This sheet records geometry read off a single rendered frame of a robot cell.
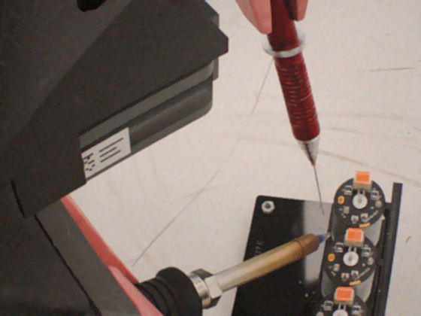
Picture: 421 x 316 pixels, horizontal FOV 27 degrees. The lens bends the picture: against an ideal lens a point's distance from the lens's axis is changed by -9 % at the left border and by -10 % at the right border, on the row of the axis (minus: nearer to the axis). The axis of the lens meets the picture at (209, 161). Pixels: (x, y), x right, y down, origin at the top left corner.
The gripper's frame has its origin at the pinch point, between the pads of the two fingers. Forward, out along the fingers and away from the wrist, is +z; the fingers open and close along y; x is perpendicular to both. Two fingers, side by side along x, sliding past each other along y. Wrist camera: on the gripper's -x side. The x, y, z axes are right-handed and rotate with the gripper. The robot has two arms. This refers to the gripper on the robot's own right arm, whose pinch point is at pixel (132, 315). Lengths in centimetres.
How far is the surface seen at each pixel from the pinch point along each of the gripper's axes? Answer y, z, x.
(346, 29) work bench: 12.7, 20.9, -11.6
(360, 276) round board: -1.7, 10.3, -4.9
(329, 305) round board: -1.9, 9.2, -3.3
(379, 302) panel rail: -3.3, 10.2, -4.8
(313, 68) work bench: 11.7, 19.2, -8.5
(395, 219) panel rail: -0.5, 11.7, -7.5
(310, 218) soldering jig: 4.1, 15.4, -3.7
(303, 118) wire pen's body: 2.3, 3.2, -8.4
